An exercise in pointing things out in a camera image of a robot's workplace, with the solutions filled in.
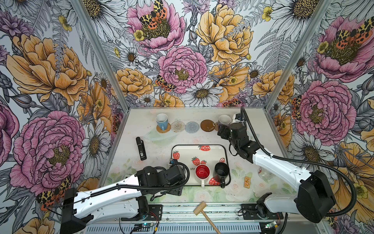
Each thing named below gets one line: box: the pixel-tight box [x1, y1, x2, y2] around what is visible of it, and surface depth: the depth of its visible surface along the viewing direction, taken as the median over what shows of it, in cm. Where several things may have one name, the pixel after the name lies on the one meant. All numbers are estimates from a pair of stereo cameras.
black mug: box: [214, 162, 230, 189], surface depth 82 cm
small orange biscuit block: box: [243, 175, 251, 190], surface depth 85 cm
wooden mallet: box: [193, 200, 222, 234], surface depth 76 cm
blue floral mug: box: [155, 113, 169, 132], surface depth 104 cm
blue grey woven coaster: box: [184, 120, 200, 134], surface depth 111 cm
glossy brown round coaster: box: [200, 119, 216, 133], surface depth 113 cm
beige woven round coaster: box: [170, 120, 186, 133], surface depth 111 cm
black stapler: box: [135, 136, 148, 161], surface depth 96 cm
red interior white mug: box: [194, 163, 211, 188], surface depth 83 cm
